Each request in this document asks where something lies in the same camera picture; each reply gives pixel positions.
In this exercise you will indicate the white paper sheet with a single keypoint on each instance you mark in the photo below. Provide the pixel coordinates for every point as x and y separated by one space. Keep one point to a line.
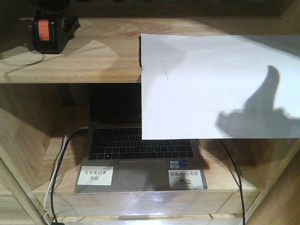
215 87

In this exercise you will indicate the grey laptop with black keyboard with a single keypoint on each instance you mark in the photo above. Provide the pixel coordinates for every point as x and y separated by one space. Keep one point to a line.
115 139

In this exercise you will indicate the right white label sticker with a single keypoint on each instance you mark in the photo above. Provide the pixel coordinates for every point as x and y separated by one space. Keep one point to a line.
185 179

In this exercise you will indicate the white label sticker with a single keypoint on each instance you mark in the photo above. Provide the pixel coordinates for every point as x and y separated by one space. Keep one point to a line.
95 175
185 179

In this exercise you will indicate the left white label sticker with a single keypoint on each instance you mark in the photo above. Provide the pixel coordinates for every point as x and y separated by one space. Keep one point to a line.
95 175

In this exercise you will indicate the wooden shelf unit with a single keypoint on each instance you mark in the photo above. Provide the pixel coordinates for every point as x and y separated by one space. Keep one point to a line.
34 117

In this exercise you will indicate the cream pole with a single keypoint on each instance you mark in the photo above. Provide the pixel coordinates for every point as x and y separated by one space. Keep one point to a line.
19 174

